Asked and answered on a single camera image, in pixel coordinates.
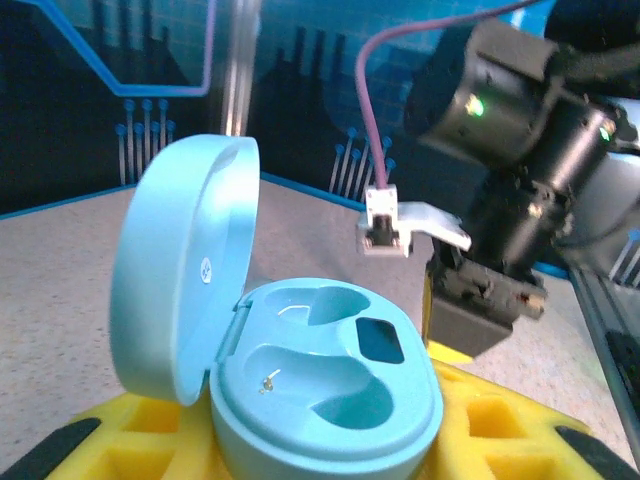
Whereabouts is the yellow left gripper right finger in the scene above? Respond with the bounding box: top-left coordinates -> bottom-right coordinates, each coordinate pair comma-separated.
424,344 -> 640,480

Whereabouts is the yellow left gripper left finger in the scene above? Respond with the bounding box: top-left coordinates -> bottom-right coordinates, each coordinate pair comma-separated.
0,392 -> 231,480

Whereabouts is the light blue earbud charging case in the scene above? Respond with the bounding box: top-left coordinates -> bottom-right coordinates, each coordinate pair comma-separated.
108,133 -> 445,480

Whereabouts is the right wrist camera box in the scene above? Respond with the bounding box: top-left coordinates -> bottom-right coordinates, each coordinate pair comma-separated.
355,183 -> 473,259

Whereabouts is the aluminium side rail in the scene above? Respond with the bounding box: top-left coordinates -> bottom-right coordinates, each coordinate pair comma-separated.
569,264 -> 640,454

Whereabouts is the aluminium frame post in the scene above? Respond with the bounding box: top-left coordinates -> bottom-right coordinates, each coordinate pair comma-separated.
219,0 -> 262,137

